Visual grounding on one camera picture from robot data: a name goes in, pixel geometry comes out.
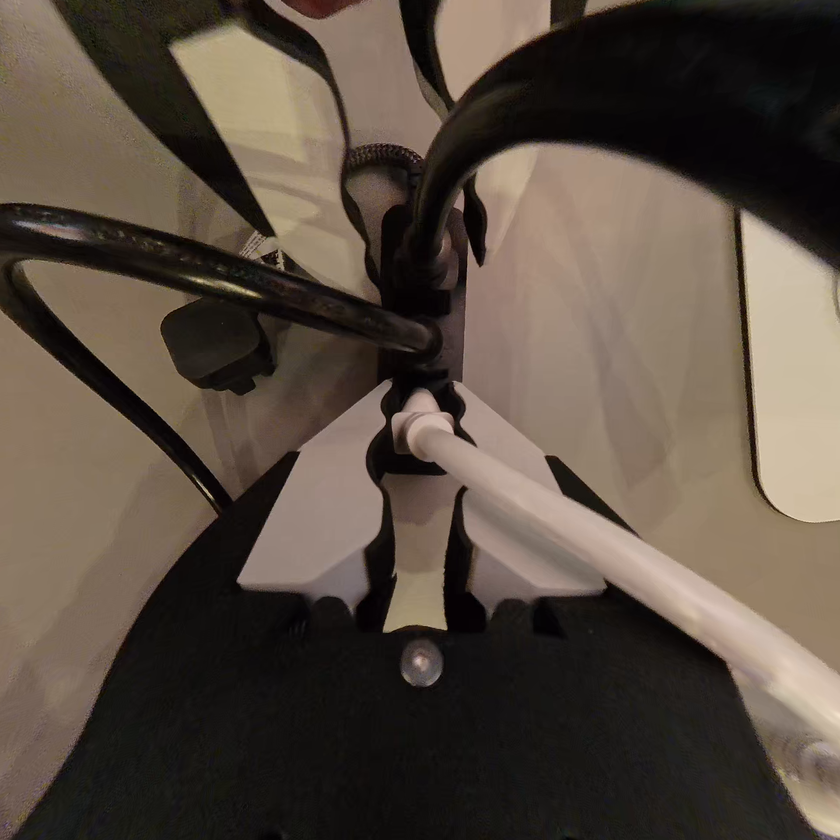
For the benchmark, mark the black power strip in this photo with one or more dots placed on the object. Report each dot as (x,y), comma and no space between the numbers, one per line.
(456,341)

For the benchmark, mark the white board with black edge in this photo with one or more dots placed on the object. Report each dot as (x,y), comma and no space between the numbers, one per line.
(800,394)

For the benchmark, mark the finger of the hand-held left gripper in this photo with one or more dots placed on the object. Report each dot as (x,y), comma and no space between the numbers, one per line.
(262,131)
(485,33)

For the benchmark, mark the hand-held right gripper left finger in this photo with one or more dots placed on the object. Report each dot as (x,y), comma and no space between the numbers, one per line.
(315,525)

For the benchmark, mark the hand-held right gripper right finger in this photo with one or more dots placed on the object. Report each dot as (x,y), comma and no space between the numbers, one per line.
(499,571)

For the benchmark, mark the person's left hand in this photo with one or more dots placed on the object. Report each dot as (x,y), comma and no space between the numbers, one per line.
(325,6)

